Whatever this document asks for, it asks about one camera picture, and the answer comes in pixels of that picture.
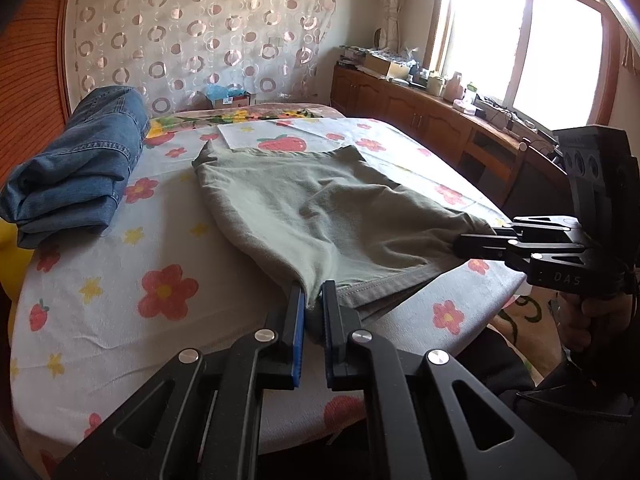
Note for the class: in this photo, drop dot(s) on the white floral bed sheet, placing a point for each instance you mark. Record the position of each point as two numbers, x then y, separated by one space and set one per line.
150 340

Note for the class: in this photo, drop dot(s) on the long wooden cabinet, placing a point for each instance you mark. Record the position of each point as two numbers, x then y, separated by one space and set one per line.
425 115

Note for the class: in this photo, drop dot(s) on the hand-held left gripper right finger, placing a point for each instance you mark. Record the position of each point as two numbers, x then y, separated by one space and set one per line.
328 332

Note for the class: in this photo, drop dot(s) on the open cardboard box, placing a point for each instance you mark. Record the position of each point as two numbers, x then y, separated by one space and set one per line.
384 65

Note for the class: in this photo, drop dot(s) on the green-capped bottle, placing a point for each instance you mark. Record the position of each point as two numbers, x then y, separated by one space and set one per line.
471 94

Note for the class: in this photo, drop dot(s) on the white tissue box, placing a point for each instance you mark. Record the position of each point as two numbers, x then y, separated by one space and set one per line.
463 106

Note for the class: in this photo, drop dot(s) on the person's right hand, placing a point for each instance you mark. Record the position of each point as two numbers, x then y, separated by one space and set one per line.
572 327

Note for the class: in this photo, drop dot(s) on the wooden-framed window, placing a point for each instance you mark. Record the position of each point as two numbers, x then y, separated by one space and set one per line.
500 35

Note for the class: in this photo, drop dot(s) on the wooden slatted wardrobe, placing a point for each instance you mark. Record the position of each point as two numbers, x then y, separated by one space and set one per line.
30 60

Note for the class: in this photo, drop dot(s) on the pale window curtain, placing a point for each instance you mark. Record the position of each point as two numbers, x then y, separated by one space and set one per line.
392 5

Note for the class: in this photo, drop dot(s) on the grey-green pants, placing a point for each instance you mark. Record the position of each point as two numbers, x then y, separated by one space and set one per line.
325 210

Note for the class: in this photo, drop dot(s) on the pink bottle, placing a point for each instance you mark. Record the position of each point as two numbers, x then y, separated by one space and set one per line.
454 87

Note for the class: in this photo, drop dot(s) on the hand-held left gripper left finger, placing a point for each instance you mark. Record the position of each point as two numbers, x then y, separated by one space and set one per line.
298 332

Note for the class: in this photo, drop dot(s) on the dark wooden chair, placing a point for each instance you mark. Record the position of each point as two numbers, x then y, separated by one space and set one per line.
535 185

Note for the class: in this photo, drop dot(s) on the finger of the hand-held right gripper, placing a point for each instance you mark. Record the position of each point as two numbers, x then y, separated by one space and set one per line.
500 247
545 225

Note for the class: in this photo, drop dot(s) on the cardboard box with blue bags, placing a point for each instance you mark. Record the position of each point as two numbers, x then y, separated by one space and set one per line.
230 97

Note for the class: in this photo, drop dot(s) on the folded blue jeans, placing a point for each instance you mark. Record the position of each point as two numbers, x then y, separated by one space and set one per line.
75 160

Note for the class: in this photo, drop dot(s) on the person's dark clothing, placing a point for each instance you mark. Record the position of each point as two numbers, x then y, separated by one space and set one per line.
575 425

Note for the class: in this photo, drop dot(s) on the circle-patterned sheer cloth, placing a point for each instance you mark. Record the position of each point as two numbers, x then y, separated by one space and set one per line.
200 25

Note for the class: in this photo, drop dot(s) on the stack of printed packets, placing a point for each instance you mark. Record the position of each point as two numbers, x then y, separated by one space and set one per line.
351 56

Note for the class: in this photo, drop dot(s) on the white jar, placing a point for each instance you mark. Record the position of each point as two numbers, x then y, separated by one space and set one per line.
436 86

